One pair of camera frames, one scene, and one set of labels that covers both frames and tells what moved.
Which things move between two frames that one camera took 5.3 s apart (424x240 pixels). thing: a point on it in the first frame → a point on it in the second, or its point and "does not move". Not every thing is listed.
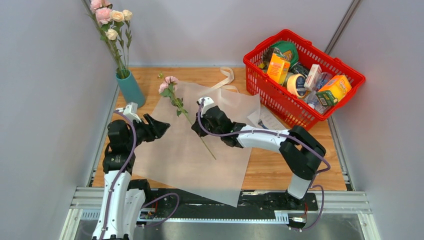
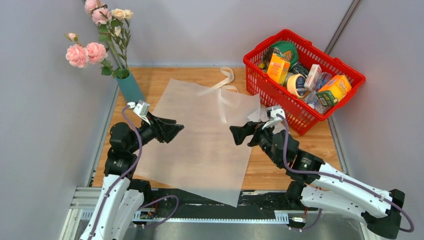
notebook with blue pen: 208,103 → 274,110
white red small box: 313,71 does not move
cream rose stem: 121,19 does not move
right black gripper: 198,128 → 240,133
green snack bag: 287,50 does not move
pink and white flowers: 168,88 → 79,55
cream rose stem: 112,34 → 126,37
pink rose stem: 101,11 does not move
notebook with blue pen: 264,118 does not move
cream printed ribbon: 224,84 does not move
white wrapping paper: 204,165 does not move
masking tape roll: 295,85 does not move
